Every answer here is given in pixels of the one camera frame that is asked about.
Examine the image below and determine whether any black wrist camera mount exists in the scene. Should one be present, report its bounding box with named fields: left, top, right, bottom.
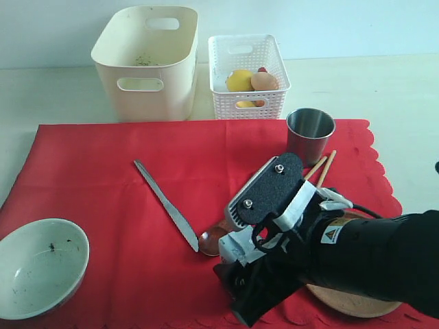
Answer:
left=224, top=152, right=316, bottom=232

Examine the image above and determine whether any white ceramic bowl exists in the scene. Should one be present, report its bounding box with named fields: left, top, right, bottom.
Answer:
left=1, top=218, right=90, bottom=320

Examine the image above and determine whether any cream plastic bin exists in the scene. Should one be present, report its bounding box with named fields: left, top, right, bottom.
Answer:
left=91, top=5, right=198, bottom=122

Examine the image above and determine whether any stainless steel cup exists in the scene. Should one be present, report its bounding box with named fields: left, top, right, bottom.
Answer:
left=286, top=108, right=336, bottom=168

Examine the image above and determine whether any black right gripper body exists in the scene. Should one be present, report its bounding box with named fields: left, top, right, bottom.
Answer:
left=253, top=206, right=345, bottom=302

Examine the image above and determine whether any brown wooden plate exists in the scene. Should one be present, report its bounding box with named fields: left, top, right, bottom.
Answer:
left=307, top=210, right=401, bottom=318

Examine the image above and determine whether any brown wooden spoon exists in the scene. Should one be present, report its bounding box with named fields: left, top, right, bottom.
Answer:
left=198, top=219, right=232, bottom=257

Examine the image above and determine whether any silver table knife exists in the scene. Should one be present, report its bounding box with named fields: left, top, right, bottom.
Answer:
left=134, top=160, right=199, bottom=252

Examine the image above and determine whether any wooden chopstick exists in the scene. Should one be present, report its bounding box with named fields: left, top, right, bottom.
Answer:
left=304, top=156, right=327, bottom=180
left=316, top=149, right=337, bottom=188

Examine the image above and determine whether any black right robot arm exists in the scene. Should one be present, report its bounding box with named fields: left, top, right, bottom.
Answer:
left=214, top=208, right=438, bottom=326

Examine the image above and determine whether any brown egg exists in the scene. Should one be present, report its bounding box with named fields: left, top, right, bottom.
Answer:
left=250, top=72, right=278, bottom=90

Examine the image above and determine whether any yellow cheese wedge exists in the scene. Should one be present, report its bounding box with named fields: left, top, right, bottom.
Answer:
left=236, top=101, right=256, bottom=108

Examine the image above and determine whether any yellow lemon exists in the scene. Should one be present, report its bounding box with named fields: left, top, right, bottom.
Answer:
left=226, top=69, right=254, bottom=92

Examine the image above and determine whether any white perforated basket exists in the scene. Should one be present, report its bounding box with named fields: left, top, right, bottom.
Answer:
left=208, top=34, right=291, bottom=119

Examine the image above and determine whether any small milk carton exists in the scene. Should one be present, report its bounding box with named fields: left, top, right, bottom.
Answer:
left=218, top=226, right=265, bottom=266

